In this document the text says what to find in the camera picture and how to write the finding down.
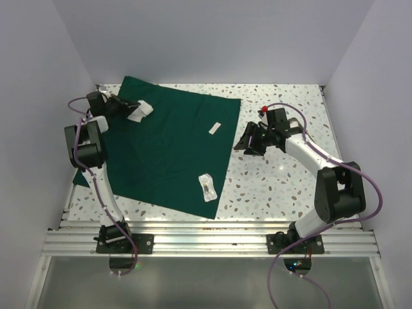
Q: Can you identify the small white paper packet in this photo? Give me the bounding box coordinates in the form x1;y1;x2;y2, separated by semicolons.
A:
209;122;221;135

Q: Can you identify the clear plastic blister pack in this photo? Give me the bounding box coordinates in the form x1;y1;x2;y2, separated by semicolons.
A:
198;174;218;202

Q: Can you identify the aluminium mounting rail frame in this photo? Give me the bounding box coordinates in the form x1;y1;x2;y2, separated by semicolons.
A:
24;84;394;309

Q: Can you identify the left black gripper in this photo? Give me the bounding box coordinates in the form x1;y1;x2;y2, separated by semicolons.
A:
104;94;140;119

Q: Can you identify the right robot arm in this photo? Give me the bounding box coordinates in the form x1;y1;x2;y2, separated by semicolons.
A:
234;106;366;253

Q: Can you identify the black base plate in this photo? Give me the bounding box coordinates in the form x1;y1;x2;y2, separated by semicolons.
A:
266;232;325;255
95;234;155;254

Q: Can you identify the metal instrument tray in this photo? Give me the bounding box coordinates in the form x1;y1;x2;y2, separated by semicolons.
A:
288;117;303;133

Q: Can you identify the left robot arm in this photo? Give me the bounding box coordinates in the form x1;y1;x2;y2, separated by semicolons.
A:
64;91;141;255

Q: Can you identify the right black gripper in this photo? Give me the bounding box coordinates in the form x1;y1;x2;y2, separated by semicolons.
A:
234;122;275;156

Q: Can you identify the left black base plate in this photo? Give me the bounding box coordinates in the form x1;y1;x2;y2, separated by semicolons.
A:
95;234;155;254

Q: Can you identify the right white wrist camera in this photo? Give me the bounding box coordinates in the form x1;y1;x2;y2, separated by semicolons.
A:
258;106;268;126

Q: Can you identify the green surgical cloth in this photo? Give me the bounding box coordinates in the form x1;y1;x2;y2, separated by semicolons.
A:
71;75;243;220

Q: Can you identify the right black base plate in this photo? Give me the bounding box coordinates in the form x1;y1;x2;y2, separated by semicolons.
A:
266;232;325;255

